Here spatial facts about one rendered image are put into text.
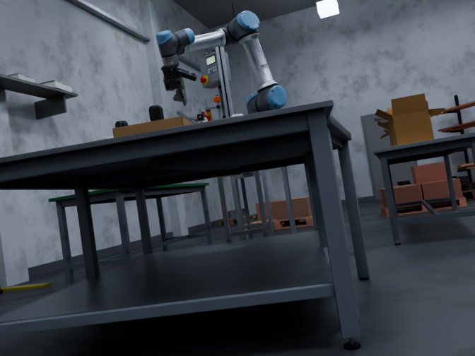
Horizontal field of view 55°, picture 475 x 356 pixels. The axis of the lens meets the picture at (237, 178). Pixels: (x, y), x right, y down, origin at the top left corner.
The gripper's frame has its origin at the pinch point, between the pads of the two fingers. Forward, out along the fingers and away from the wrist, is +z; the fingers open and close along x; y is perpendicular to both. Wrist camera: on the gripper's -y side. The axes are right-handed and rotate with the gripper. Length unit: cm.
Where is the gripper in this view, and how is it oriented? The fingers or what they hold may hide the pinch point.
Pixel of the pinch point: (186, 102)
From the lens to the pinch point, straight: 230.8
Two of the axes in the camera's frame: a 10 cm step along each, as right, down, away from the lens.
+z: 2.0, 8.7, 4.5
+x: -0.4, 4.7, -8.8
